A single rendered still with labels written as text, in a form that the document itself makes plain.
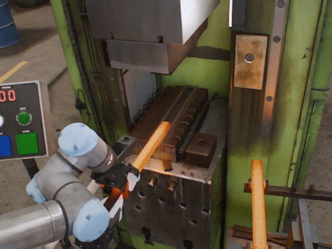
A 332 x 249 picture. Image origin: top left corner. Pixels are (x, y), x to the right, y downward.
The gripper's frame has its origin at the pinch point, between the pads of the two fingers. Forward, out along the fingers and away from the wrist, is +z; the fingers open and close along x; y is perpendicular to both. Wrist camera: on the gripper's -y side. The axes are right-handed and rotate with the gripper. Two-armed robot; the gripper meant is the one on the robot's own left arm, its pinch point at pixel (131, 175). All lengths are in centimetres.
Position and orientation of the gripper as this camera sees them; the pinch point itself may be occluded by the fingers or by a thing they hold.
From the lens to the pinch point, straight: 102.8
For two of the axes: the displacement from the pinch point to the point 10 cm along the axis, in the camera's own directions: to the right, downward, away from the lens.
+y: -2.8, 8.9, -3.7
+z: 2.5, 4.4, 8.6
